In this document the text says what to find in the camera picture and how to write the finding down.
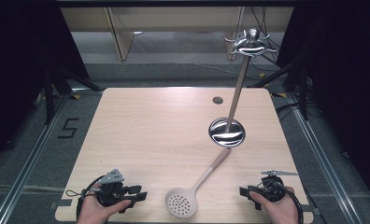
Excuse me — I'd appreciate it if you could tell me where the person's right hand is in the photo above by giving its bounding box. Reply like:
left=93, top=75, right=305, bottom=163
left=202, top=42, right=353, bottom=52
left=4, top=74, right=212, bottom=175
left=249, top=186, right=300, bottom=224

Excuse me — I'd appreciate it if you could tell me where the beige slotted spoon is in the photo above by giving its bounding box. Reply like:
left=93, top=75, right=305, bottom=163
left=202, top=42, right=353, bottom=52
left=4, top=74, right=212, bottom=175
left=164, top=147, right=233, bottom=219

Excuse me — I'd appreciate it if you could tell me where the black metal stand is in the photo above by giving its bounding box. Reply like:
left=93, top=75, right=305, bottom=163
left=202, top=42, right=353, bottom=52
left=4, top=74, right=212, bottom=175
left=42, top=65, right=102, bottom=126
left=248, top=57, right=312, bottom=121

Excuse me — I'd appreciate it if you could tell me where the metal utensil stand with hooks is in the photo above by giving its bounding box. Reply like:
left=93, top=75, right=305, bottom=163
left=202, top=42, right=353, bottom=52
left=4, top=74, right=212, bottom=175
left=207, top=28, right=279, bottom=148

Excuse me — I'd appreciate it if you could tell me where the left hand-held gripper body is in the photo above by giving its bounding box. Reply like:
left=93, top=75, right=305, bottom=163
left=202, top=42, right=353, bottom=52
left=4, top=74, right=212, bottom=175
left=90, top=168, right=135, bottom=208

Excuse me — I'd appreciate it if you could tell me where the aluminium floor rail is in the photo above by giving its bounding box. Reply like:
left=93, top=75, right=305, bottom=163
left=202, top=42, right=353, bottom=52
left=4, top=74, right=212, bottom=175
left=0, top=90, right=72, bottom=224
left=285, top=92, right=366, bottom=224

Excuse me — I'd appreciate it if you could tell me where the bundle of black cables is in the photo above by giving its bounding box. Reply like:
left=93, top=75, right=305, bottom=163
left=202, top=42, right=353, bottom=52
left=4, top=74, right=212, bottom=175
left=249, top=6, right=284, bottom=68

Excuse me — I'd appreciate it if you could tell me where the dark curtain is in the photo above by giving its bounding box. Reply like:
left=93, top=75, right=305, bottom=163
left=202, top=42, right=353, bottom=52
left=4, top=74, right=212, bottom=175
left=0, top=0, right=91, bottom=171
left=276, top=0, right=370, bottom=200

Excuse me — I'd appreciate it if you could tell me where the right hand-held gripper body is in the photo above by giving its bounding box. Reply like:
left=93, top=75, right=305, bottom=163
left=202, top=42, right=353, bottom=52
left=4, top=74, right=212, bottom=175
left=255, top=169, right=299, bottom=203

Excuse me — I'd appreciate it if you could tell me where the black cable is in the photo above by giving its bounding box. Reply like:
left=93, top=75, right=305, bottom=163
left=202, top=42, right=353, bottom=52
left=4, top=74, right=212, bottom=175
left=284, top=186, right=305, bottom=224
left=76, top=175, right=107, bottom=224

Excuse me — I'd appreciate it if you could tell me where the person's left hand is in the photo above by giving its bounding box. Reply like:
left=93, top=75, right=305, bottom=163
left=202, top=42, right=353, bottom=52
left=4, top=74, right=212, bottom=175
left=76, top=182, right=133, bottom=224

